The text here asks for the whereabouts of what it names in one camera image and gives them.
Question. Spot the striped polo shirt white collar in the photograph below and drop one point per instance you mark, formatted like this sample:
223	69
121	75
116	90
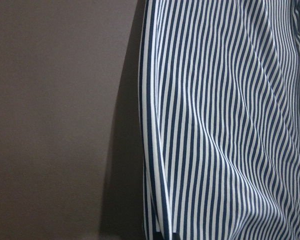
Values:
219	110

